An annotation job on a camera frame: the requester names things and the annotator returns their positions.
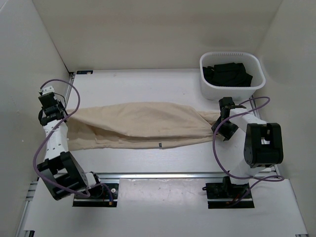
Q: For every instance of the white plastic basket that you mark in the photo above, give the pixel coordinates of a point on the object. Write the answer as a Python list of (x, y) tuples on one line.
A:
[(251, 64)]

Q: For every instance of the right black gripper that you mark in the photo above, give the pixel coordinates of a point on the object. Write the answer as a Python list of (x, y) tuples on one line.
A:
[(227, 134)]

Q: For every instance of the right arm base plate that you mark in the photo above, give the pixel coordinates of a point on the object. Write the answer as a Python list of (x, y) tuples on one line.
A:
[(224, 196)]

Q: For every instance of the beige trousers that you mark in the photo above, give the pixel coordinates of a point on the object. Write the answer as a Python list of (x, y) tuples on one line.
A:
[(139, 125)]

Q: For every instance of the right aluminium frame rail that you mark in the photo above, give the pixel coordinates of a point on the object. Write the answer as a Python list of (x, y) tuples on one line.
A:
[(257, 103)]

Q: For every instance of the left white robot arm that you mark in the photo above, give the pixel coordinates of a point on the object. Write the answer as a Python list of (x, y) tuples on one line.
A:
[(85, 181)]

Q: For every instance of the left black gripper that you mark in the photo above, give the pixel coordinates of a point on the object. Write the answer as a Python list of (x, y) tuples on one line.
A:
[(60, 105)]

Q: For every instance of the front aluminium rail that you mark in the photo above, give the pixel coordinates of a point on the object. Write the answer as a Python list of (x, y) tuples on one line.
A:
[(172, 175)]

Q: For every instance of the black folded garment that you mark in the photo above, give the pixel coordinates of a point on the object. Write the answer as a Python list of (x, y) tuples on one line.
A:
[(227, 75)]

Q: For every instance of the aluminium frame rail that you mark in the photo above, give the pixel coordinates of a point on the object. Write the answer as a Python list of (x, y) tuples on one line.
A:
[(257, 103), (56, 146)]

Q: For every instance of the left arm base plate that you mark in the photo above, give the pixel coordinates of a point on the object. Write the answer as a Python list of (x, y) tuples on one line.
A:
[(100, 196)]

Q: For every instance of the left aluminium frame rail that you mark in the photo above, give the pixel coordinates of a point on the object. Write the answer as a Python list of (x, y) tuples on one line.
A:
[(56, 146)]

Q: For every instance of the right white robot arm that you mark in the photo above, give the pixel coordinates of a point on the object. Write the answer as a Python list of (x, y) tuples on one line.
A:
[(262, 147)]

